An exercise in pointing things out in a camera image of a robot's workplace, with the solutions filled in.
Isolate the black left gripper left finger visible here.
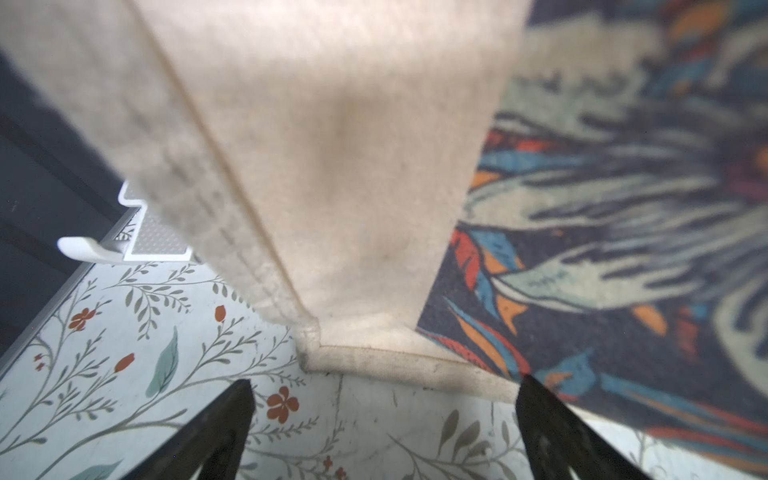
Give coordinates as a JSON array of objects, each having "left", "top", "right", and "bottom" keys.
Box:
[{"left": 125, "top": 379, "right": 255, "bottom": 479}]

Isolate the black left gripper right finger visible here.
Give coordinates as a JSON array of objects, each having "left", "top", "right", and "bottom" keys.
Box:
[{"left": 515, "top": 375, "right": 648, "bottom": 480}]

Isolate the floral canvas tote bag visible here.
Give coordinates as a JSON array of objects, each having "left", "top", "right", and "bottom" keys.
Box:
[{"left": 1, "top": 1, "right": 767, "bottom": 476}]

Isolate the white folding phone stand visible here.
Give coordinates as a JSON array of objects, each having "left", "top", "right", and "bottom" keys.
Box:
[{"left": 56, "top": 181, "right": 197, "bottom": 265}]

